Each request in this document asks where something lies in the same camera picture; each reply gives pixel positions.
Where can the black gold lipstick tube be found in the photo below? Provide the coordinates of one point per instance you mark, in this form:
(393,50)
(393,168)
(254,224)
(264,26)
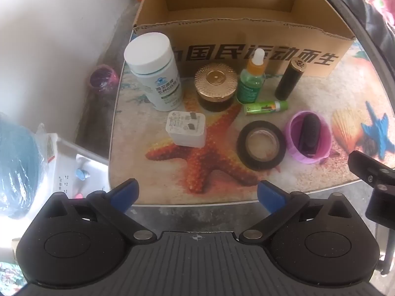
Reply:
(290,78)

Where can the green glue stick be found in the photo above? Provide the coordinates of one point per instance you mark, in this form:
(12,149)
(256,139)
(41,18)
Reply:
(265,107)

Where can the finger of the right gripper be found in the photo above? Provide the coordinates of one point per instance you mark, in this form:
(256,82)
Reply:
(371,171)

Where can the gold lid cream jar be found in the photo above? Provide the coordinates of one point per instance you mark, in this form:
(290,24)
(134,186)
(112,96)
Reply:
(216,84)

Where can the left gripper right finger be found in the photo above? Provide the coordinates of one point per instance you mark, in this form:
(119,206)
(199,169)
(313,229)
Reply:
(282,207)

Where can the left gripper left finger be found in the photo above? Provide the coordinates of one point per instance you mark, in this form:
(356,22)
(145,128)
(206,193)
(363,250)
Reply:
(113,206)

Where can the black tape roll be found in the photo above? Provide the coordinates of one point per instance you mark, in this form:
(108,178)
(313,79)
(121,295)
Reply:
(245,154)

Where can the green dropper bottle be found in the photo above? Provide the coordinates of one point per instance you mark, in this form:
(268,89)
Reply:
(251,78)

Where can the blue water jug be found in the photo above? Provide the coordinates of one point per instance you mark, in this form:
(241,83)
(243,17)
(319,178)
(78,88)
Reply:
(20,169)

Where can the black key fob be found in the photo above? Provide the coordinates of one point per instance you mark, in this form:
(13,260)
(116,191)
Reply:
(309,135)

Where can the white supplement bottle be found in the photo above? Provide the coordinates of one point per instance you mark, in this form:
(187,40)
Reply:
(151,60)

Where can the white power strip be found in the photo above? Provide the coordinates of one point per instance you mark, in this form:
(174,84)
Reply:
(74,170)

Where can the purple cup on floor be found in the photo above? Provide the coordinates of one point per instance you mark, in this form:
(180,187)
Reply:
(103,79)

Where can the brown cardboard box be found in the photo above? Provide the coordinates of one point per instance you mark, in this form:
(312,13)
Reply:
(229,31)

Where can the white power adapter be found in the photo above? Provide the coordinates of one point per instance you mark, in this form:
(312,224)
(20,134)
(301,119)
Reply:
(187,128)

